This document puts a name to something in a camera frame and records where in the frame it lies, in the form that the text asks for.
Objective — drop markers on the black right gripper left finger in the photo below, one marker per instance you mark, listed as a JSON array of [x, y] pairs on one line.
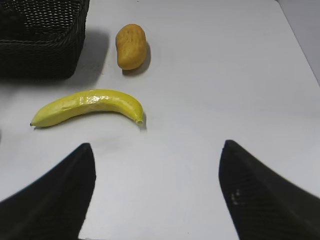
[[54, 207]]

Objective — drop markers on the orange yellow mango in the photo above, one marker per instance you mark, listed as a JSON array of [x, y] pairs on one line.
[[131, 47]]

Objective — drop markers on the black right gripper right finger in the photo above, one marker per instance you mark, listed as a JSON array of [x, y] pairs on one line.
[[262, 204]]

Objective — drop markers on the black woven basket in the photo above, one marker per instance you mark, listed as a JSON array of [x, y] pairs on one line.
[[41, 39]]

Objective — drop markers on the yellow banana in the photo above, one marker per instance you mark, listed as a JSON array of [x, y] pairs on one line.
[[89, 101]]

